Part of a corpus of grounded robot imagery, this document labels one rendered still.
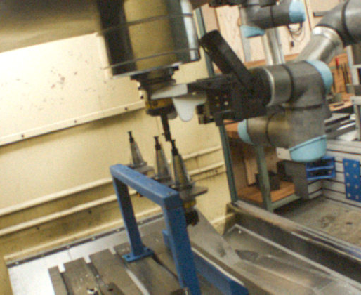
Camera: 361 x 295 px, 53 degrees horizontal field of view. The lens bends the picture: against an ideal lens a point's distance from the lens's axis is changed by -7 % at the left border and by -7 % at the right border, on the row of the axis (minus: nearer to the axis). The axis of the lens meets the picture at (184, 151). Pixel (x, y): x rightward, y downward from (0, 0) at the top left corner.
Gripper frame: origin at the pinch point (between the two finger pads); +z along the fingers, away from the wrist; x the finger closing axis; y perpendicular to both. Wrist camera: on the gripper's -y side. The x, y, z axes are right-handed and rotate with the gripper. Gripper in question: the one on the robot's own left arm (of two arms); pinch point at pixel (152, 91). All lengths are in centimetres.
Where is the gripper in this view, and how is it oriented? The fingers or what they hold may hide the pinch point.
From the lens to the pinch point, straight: 62.9
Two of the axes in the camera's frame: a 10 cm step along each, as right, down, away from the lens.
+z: -9.2, 2.1, -3.4
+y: 1.5, 9.7, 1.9
